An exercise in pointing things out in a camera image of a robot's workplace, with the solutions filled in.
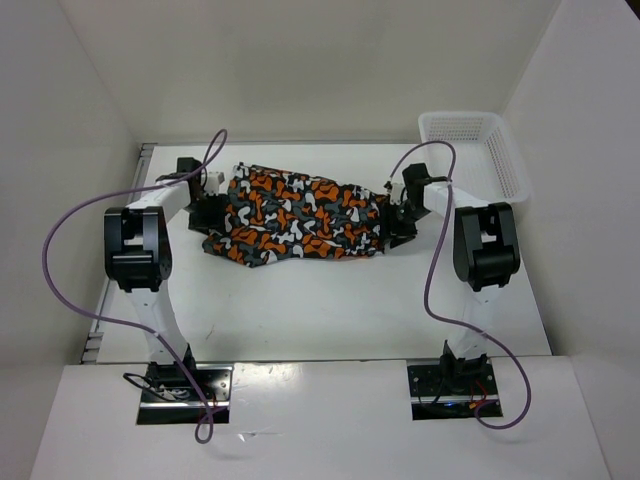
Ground aluminium table edge rail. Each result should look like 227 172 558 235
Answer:
79 142 156 365

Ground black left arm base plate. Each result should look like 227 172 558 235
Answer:
123 364 233 426

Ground orange black camouflage shorts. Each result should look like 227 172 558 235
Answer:
202 163 388 268

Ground white perforated plastic basket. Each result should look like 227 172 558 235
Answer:
418 111 531 204

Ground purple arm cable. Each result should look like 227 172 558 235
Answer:
40 128 230 445
387 141 534 430

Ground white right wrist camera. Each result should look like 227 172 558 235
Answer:
385 181 406 206

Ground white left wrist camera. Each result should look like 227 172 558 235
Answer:
202 170 225 195

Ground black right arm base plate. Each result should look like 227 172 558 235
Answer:
406 360 503 421

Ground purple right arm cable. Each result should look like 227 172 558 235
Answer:
387 141 534 430

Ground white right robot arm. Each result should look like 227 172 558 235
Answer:
385 164 521 393

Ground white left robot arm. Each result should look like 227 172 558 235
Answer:
103 157 225 400

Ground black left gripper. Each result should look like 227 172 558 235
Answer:
183 192 227 236

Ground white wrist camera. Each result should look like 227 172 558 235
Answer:
385 181 406 206
202 170 225 195

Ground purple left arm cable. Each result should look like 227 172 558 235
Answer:
40 128 230 445

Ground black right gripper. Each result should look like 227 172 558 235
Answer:
377 200 431 248

